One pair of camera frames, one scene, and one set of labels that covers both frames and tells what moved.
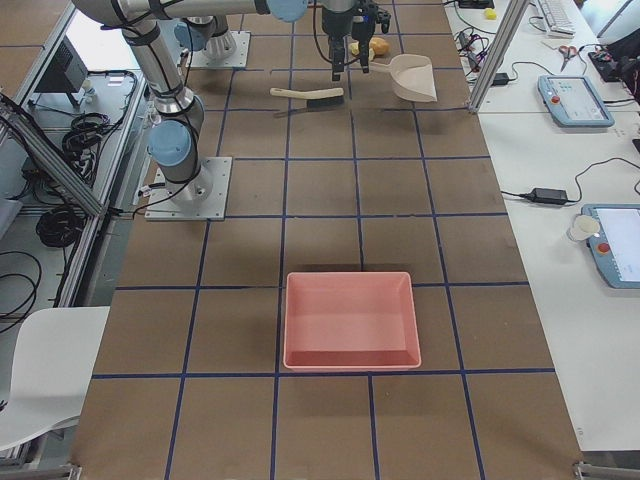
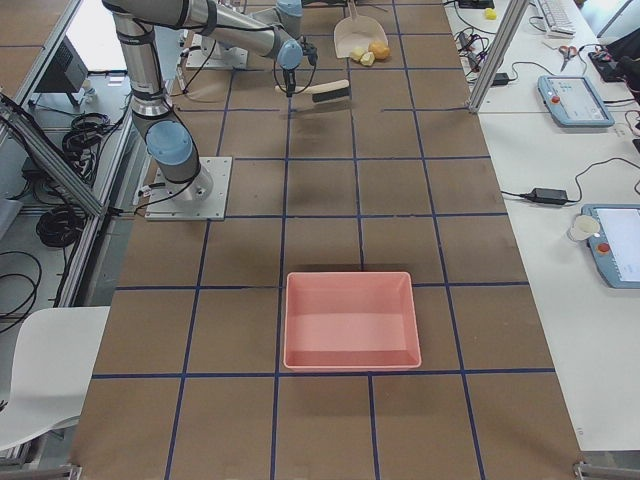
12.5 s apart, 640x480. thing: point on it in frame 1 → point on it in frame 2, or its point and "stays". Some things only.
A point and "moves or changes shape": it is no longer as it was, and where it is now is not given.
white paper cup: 582,227 stays
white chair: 54,358 stays
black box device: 67,72 stays
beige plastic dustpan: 412,77 moves or changes shape
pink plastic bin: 343,321 stays
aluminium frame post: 513,18 stays
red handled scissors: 567,52 stays
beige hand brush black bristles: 332,98 moves or changes shape
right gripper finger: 337,44 → 289,76
